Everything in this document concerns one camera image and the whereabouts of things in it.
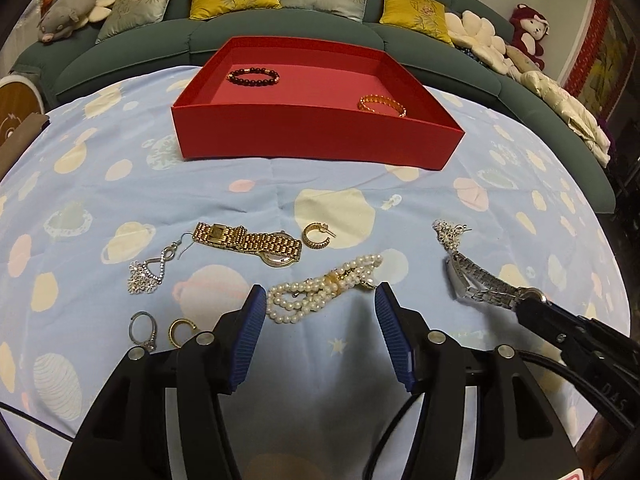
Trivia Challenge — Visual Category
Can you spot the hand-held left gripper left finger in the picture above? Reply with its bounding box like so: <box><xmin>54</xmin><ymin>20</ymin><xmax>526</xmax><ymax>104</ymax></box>
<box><xmin>59</xmin><ymin>284</ymin><xmax>268</xmax><ymax>480</ymax></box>

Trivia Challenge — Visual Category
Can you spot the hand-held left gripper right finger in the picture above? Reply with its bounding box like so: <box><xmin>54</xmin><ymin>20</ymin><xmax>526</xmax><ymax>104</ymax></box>
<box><xmin>374</xmin><ymin>281</ymin><xmax>583</xmax><ymax>480</ymax></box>

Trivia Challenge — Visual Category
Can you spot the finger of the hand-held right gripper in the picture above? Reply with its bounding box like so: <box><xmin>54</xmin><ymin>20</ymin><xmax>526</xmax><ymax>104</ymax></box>
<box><xmin>541</xmin><ymin>299</ymin><xmax>640</xmax><ymax>357</ymax></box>
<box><xmin>515</xmin><ymin>300</ymin><xmax>592</xmax><ymax>350</ymax></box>

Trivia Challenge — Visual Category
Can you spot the pearl bracelet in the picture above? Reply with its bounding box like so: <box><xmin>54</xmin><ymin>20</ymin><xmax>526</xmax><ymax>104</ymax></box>
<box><xmin>265</xmin><ymin>253</ymin><xmax>385</xmax><ymax>325</ymax></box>

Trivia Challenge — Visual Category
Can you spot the gold hoop earring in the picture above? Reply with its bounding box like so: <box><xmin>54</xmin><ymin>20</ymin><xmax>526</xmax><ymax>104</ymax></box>
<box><xmin>168</xmin><ymin>317</ymin><xmax>199</xmax><ymax>349</ymax></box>
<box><xmin>301</xmin><ymin>222</ymin><xmax>335</xmax><ymax>250</ymax></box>

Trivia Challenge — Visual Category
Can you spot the silver metal watch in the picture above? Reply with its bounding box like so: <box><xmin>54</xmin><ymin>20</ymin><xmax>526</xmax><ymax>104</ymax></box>
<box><xmin>442</xmin><ymin>252</ymin><xmax>549</xmax><ymax>311</ymax></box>

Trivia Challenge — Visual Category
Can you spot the silver ring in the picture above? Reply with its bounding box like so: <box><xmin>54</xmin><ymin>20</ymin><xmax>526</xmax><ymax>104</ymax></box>
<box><xmin>128</xmin><ymin>311</ymin><xmax>161</xmax><ymax>352</ymax></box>

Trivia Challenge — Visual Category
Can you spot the gold metal watch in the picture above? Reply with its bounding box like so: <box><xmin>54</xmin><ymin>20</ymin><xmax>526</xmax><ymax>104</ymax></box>
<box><xmin>192</xmin><ymin>221</ymin><xmax>304</xmax><ymax>269</ymax></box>

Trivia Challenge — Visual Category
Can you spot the silver drop earring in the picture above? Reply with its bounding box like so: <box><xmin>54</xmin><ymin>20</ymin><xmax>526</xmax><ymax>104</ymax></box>
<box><xmin>432</xmin><ymin>218</ymin><xmax>474</xmax><ymax>254</ymax></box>
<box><xmin>127</xmin><ymin>232</ymin><xmax>196</xmax><ymax>295</ymax></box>

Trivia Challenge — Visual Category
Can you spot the red cardboard box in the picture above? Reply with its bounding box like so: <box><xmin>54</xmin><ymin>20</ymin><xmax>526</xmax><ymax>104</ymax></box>
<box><xmin>171</xmin><ymin>36</ymin><xmax>466</xmax><ymax>171</ymax></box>

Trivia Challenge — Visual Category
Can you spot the cream folded duvet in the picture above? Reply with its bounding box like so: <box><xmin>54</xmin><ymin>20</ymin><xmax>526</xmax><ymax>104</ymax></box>
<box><xmin>519</xmin><ymin>70</ymin><xmax>614</xmax><ymax>169</ymax></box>

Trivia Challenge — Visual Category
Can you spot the beige small pillow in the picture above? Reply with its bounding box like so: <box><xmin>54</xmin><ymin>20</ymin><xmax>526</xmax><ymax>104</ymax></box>
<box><xmin>505</xmin><ymin>45</ymin><xmax>544</xmax><ymax>79</ymax></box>

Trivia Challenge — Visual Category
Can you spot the red monkey plush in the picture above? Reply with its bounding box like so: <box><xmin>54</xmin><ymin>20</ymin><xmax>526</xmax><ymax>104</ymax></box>
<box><xmin>508</xmin><ymin>3</ymin><xmax>550</xmax><ymax>72</ymax></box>

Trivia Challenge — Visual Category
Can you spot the white flower plush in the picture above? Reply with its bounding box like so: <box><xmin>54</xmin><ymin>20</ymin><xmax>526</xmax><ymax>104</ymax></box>
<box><xmin>443</xmin><ymin>9</ymin><xmax>521</xmax><ymax>81</ymax></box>

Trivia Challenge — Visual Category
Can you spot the brown flat pad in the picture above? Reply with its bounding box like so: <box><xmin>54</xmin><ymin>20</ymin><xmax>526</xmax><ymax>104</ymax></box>
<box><xmin>0</xmin><ymin>112</ymin><xmax>51</xmax><ymax>181</ymax></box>

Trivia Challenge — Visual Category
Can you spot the green sofa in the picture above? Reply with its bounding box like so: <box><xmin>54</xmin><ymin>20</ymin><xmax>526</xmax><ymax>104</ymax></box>
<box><xmin>10</xmin><ymin>0</ymin><xmax>617</xmax><ymax>216</ymax></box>

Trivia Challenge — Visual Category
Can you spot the white device with wooden disc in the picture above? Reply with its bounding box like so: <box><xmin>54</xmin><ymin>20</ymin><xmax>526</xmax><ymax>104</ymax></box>
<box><xmin>0</xmin><ymin>74</ymin><xmax>46</xmax><ymax>171</ymax></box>

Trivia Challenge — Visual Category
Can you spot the white curtain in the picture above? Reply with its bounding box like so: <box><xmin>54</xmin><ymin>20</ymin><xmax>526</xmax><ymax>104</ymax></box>
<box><xmin>7</xmin><ymin>0</ymin><xmax>51</xmax><ymax>78</ymax></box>

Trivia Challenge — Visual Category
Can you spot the grey pig plush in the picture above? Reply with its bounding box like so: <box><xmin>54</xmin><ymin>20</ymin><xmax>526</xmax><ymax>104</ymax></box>
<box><xmin>37</xmin><ymin>0</ymin><xmax>112</xmax><ymax>45</ymax></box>

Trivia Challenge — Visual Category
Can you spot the black cable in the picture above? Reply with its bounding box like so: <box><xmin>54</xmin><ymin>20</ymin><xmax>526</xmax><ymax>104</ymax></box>
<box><xmin>0</xmin><ymin>406</ymin><xmax>77</xmax><ymax>444</ymax></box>
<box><xmin>364</xmin><ymin>395</ymin><xmax>417</xmax><ymax>480</ymax></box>
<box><xmin>517</xmin><ymin>350</ymin><xmax>639</xmax><ymax>436</ymax></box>

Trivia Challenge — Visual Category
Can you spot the gold bangle bracelet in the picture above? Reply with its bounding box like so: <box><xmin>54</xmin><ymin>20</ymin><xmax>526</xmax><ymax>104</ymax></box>
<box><xmin>358</xmin><ymin>94</ymin><xmax>407</xmax><ymax>119</ymax></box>

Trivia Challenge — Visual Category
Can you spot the dark bead bracelet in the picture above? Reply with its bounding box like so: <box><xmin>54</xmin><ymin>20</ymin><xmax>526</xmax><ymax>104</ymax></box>
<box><xmin>227</xmin><ymin>66</ymin><xmax>279</xmax><ymax>87</ymax></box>

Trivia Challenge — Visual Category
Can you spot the red framed wall hanging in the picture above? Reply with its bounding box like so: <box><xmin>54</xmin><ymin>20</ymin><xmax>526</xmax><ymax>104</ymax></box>
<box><xmin>564</xmin><ymin>0</ymin><xmax>632</xmax><ymax>117</ymax></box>

